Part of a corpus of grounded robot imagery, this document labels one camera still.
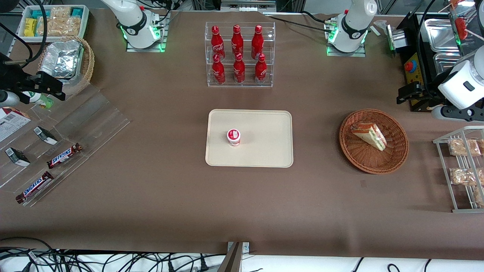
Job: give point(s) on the red cola bottle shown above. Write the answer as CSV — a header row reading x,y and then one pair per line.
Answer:
x,y
260,70
257,42
239,70
218,71
217,42
237,40

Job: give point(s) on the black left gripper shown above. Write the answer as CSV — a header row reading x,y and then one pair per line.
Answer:
x,y
426,94

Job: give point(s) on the dark metal post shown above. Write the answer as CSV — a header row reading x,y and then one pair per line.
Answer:
x,y
232,260

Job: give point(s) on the beige plastic tray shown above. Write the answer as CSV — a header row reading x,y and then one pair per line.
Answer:
x,y
264,151

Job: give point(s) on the Snickers chocolate bar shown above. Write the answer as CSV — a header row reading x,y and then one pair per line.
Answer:
x,y
34,187
64,155

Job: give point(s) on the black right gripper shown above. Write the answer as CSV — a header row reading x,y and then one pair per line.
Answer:
x,y
15,82

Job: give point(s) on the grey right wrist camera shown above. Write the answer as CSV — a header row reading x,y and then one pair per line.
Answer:
x,y
7,99

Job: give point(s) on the red white yogurt cup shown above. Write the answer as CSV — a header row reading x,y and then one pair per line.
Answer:
x,y
233,136

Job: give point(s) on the yellow snack packet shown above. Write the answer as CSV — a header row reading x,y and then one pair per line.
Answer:
x,y
30,27

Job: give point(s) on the silver foil pouches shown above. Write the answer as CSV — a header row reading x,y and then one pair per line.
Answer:
x,y
60,60

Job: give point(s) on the small black white box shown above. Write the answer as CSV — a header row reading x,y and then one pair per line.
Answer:
x,y
17,157
45,135

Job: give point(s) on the shiny silver metal box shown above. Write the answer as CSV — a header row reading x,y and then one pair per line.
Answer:
x,y
397,37

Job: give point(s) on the clear bag of pastry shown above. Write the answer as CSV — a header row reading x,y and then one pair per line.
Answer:
x,y
481,146
463,147
479,196
465,176

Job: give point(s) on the green white small bottle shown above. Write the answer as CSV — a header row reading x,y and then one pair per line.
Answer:
x,y
41,101

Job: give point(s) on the black food warmer appliance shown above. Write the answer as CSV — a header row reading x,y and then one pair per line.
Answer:
x,y
410,45

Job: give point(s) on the triangle sandwich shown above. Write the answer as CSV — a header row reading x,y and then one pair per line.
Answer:
x,y
372,136

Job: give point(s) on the beige snack bags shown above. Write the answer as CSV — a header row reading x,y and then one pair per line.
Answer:
x,y
60,25

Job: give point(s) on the tan wicker basket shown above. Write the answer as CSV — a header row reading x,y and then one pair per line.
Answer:
x,y
88,64

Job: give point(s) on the clear acrylic stepped display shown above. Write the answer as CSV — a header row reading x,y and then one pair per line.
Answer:
x,y
94,121

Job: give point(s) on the red skewered snack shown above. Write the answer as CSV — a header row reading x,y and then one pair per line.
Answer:
x,y
461,28

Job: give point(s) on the teal snack packet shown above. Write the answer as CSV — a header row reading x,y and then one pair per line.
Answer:
x,y
38,14
76,12

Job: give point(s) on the clear acrylic bottle rack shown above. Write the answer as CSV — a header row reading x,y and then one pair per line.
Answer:
x,y
208,85

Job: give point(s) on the aluminium clamp bracket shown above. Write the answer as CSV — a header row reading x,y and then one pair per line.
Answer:
x,y
245,247

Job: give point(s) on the white plastic bin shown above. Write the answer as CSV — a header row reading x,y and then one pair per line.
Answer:
x,y
86,20

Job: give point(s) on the clear plastic wrapper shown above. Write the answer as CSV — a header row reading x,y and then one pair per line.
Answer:
x,y
380,27

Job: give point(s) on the small steel pan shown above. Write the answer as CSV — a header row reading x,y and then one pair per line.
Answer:
x,y
446,62

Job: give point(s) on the brown wicker basket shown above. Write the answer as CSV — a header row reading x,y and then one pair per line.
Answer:
x,y
363,160

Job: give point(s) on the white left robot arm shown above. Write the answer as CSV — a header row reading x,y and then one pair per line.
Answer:
x,y
353,22

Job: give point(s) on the red white printed carton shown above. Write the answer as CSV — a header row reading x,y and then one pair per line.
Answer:
x,y
9,124

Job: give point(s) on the large steel pan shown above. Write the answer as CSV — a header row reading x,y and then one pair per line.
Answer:
x,y
440,36

